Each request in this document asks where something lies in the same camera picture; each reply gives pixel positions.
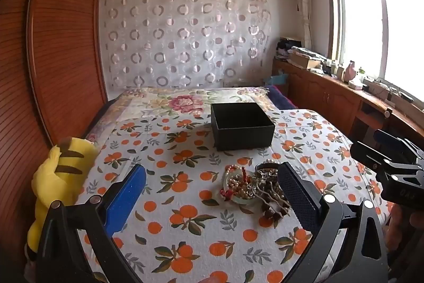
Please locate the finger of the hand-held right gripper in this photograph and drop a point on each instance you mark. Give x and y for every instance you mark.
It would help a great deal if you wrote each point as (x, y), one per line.
(371, 155)
(404, 145)

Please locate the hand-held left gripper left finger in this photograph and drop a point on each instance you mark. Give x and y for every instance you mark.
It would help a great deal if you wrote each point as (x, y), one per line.
(124, 195)

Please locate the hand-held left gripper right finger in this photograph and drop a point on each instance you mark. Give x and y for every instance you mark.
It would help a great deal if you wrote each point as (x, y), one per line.
(298, 196)

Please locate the pale green jade bangle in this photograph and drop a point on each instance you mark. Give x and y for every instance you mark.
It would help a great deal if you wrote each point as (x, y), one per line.
(226, 185)

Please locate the black square box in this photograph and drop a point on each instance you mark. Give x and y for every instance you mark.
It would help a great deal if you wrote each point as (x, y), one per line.
(243, 132)

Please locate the person's right hand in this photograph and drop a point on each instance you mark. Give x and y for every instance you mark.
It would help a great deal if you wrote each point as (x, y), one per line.
(418, 222)

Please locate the dark bangle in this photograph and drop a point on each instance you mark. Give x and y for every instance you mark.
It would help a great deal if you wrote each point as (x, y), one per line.
(261, 167)

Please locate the orange fruit print bedsheet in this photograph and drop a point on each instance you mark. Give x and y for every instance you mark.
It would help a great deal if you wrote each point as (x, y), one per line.
(185, 220)

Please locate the yellow plush toy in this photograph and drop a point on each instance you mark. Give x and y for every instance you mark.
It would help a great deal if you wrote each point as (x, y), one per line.
(59, 180)

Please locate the long wooden cabinet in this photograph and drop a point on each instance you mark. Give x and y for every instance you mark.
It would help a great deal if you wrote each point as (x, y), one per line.
(328, 97)

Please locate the green cap bottle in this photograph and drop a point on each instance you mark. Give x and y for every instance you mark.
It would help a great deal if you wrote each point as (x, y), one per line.
(361, 74)

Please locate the pink bottle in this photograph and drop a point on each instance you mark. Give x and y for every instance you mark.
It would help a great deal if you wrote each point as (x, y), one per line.
(350, 71)

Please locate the pink floral quilt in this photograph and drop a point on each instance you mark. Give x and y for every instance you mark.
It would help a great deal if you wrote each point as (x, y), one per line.
(155, 104)

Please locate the dark blue blanket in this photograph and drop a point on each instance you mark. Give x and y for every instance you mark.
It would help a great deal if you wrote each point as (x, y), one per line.
(280, 97)

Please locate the cardboard box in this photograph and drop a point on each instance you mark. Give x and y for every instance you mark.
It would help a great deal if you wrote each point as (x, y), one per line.
(304, 60)

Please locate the teal bag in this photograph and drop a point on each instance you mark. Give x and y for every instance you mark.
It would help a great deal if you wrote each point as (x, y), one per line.
(275, 79)

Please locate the pile of dark things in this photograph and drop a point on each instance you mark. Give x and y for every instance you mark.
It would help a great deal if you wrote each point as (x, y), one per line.
(286, 46)

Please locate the white window curtain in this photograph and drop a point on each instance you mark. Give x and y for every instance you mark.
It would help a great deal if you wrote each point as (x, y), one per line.
(303, 1)

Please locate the wooden frame window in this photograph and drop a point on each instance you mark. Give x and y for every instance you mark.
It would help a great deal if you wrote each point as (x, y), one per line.
(374, 24)

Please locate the circle pattern sheer wall cloth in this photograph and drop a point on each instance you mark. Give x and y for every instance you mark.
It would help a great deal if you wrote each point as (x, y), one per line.
(185, 34)

